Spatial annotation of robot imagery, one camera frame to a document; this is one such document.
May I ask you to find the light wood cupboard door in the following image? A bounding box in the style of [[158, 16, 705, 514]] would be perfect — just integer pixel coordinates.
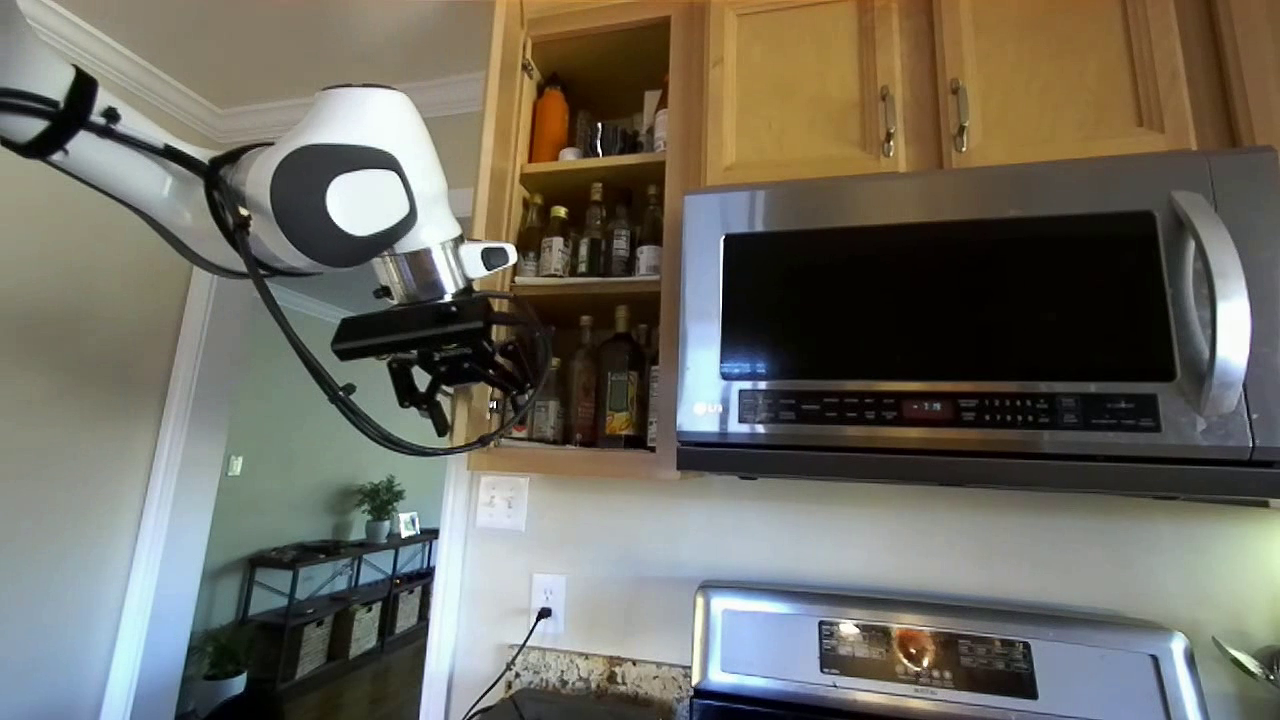
[[454, 0, 539, 452]]

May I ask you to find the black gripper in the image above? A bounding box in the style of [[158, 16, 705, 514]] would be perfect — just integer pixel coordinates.
[[387, 339, 514, 436]]

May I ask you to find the orange bottle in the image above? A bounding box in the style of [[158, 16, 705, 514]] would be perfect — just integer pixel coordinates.
[[528, 82, 573, 162]]

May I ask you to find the white light switch plate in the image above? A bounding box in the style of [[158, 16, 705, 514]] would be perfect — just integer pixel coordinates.
[[474, 478, 528, 532]]

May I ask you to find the right wood cabinet door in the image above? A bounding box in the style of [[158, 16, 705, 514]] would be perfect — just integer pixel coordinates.
[[932, 0, 1194, 170]]

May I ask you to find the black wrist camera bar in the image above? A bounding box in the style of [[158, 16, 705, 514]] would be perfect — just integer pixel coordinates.
[[331, 295, 488, 362]]

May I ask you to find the dark wine bottle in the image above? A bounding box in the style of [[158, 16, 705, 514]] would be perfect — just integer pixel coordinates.
[[598, 306, 649, 448]]

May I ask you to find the stainless steel stove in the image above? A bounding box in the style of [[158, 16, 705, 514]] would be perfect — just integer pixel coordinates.
[[686, 582, 1208, 720]]

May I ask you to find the wood cabinet door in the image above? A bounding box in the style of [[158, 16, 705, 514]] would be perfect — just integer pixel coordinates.
[[705, 0, 905, 185], [932, 0, 1194, 170]]

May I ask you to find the stainless steel microwave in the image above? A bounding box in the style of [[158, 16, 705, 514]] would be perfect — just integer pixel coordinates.
[[677, 148, 1280, 506]]

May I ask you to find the small potted green plant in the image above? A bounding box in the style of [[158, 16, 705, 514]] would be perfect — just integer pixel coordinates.
[[354, 478, 404, 546]]

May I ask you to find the white wall power outlet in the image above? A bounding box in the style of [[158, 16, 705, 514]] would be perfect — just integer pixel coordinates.
[[532, 578, 568, 640]]

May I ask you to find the black power cord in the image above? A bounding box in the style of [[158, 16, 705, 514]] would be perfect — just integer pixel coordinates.
[[459, 603, 557, 720]]

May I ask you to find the black console shelf table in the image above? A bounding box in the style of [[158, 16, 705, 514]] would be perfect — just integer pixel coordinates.
[[179, 529, 434, 720]]

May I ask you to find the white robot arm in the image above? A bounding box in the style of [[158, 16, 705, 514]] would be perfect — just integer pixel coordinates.
[[0, 0, 536, 458]]

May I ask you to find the middle wood cabinet door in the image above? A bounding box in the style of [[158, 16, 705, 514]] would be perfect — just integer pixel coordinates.
[[705, 0, 905, 185]]

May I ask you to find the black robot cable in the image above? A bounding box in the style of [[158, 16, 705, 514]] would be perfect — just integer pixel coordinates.
[[0, 84, 532, 462]]

